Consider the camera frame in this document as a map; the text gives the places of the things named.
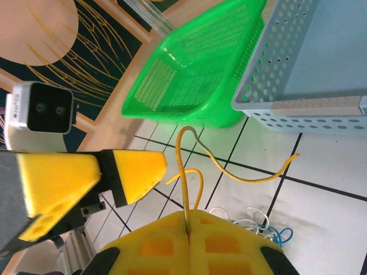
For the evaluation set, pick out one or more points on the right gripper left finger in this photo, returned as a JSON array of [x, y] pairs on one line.
[[149, 249]]

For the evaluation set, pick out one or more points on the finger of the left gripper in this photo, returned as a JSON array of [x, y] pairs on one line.
[[140, 172], [57, 183]]

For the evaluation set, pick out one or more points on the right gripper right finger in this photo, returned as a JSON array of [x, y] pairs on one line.
[[229, 249]]

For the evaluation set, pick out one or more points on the green plastic basket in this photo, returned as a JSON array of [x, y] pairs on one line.
[[200, 57]]

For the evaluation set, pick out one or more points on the light blue plastic basket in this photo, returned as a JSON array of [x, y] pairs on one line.
[[315, 57]]

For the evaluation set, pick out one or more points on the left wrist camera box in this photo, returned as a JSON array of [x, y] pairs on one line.
[[48, 109]]

